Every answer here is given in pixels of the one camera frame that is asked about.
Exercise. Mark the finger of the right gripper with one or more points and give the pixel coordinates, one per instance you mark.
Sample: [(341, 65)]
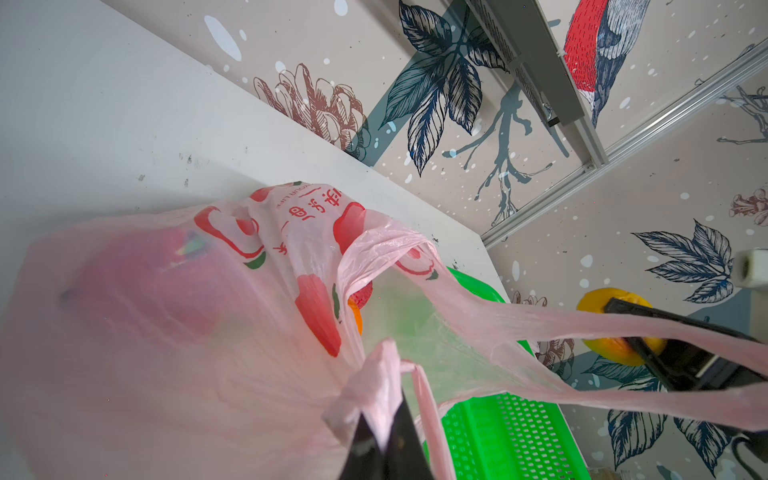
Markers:
[(682, 366)]

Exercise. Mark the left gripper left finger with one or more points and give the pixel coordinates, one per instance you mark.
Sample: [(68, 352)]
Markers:
[(365, 460)]

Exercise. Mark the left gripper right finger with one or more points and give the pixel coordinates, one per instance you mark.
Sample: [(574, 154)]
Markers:
[(404, 457)]

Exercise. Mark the green plastic basket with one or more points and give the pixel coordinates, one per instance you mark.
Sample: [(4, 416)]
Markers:
[(493, 434)]

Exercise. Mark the pink plastic bag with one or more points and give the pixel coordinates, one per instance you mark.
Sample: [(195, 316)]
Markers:
[(276, 391)]

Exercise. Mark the orange fruit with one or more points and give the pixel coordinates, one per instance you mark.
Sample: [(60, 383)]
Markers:
[(356, 314)]

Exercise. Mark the red dragon fruit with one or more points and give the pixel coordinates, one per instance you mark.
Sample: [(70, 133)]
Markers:
[(169, 284)]

